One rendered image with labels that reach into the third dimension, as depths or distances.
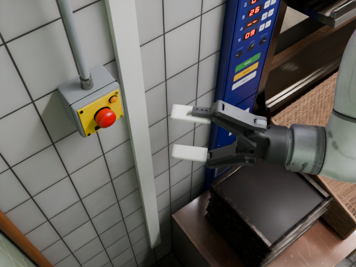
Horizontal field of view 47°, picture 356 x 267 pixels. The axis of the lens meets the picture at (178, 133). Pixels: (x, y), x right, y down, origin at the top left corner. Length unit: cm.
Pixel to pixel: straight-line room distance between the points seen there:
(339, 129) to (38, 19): 53
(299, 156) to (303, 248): 95
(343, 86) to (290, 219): 71
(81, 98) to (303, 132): 41
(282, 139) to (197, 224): 94
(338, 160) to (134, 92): 45
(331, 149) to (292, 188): 67
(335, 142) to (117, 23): 43
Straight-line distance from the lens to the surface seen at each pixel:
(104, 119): 79
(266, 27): 110
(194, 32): 95
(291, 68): 150
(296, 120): 173
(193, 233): 163
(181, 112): 72
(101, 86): 79
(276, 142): 75
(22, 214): 111
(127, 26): 79
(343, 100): 75
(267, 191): 140
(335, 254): 170
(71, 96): 79
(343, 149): 76
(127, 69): 86
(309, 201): 142
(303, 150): 75
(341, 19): 112
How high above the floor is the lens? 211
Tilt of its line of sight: 57 degrees down
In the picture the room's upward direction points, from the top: straight up
